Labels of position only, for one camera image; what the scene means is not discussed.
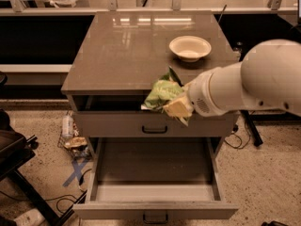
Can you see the green jalapeno chip bag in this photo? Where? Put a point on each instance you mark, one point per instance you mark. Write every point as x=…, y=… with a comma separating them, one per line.
x=165, y=89

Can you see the grey drawer cabinet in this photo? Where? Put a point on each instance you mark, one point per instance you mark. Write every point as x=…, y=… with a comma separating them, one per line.
x=124, y=53

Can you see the open bottom drawer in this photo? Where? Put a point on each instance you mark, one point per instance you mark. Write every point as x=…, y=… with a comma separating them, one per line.
x=155, y=180

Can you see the white plastic bottle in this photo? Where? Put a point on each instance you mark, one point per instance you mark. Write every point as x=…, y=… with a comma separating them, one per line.
x=67, y=126

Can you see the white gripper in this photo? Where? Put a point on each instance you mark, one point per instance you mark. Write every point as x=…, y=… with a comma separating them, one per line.
x=199, y=93

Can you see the blue tape cross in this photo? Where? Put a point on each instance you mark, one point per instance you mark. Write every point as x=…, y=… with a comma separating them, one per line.
x=77, y=166

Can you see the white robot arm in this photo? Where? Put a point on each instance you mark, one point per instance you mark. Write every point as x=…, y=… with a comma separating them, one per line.
x=269, y=77

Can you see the white power strip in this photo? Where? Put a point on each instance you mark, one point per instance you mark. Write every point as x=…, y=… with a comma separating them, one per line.
x=32, y=217

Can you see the wire basket with snacks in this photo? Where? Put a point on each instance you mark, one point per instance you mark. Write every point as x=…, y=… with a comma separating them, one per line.
x=75, y=146

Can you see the closed middle drawer front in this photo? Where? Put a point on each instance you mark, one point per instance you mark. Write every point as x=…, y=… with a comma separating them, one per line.
x=148, y=124

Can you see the white paper bowl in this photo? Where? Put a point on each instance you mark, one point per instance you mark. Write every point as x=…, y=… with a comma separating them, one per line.
x=190, y=48

